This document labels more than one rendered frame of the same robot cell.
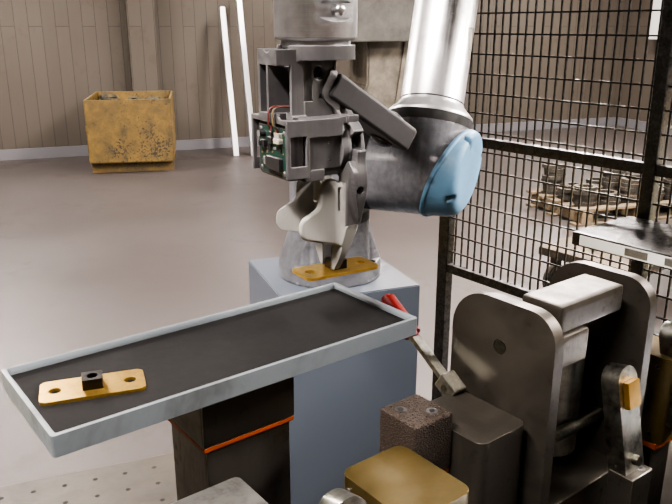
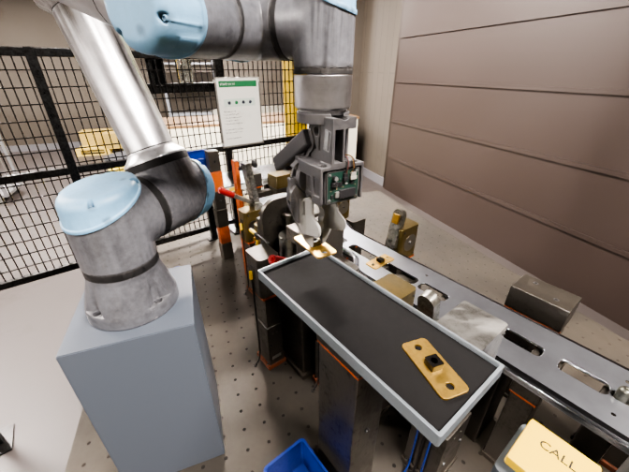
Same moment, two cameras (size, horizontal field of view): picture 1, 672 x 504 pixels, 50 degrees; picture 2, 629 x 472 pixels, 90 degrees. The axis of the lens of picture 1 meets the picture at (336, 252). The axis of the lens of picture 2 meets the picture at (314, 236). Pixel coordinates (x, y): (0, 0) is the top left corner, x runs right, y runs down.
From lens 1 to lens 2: 0.84 m
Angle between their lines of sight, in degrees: 82
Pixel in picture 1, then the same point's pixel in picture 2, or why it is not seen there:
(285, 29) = (344, 102)
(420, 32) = (132, 96)
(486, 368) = not seen: hidden behind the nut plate
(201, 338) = (344, 324)
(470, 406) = not seen: hidden behind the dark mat
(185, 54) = not seen: outside the picture
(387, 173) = (184, 202)
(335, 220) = (332, 213)
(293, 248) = (137, 299)
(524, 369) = (333, 239)
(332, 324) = (319, 273)
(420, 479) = (388, 284)
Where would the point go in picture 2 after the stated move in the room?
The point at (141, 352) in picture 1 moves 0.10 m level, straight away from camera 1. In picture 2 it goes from (373, 352) to (298, 371)
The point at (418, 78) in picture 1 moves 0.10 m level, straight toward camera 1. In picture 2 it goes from (153, 132) to (208, 133)
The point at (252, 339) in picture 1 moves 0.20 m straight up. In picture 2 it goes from (343, 302) to (350, 179)
